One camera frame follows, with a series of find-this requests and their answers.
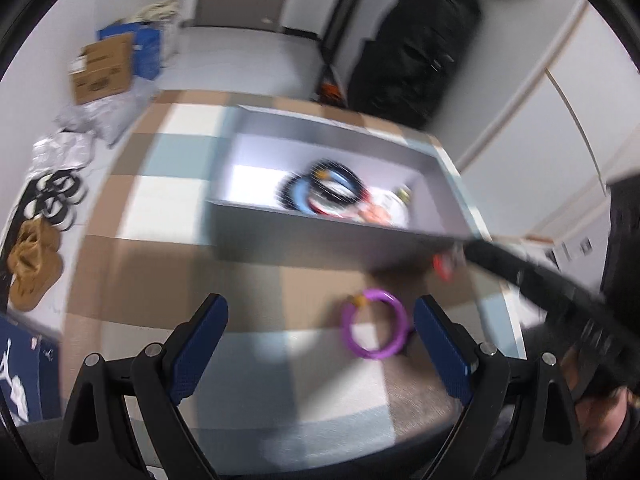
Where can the small orange object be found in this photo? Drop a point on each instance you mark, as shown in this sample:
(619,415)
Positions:
(331,92)

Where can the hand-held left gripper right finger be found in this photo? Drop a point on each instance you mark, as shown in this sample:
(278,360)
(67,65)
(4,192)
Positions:
(442,355)

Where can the white bag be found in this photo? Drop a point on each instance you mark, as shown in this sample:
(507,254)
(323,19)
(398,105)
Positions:
(160,15)

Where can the grey plastic bag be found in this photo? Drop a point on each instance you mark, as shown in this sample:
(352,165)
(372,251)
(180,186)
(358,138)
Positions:
(107,115)

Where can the brown cardboard box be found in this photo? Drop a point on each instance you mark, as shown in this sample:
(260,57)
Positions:
(102,70)

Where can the grey cardboard box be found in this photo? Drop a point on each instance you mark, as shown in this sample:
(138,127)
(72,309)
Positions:
(300,245)

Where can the person's right hand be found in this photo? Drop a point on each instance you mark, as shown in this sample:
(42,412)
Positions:
(610,420)

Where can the blue cardboard box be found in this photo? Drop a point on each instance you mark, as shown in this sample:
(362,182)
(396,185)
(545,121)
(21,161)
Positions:
(147,55)

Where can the brown plush slipper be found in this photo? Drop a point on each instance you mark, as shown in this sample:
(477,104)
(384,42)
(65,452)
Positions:
(40,240)
(35,280)

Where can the blue printed bag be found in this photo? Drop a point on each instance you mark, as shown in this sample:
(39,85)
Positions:
(25,365)

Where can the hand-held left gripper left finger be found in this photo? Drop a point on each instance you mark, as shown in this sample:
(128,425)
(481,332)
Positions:
(197,350)

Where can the silver plastic bag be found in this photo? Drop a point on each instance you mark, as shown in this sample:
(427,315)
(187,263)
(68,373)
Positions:
(62,150)

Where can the black luggage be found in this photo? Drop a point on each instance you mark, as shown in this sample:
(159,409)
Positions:
(415,55)

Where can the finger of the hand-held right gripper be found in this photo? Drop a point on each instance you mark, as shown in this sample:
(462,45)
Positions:
(530,282)

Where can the black sandal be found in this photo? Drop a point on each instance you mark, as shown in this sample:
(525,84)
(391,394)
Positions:
(62,182)
(50,212)

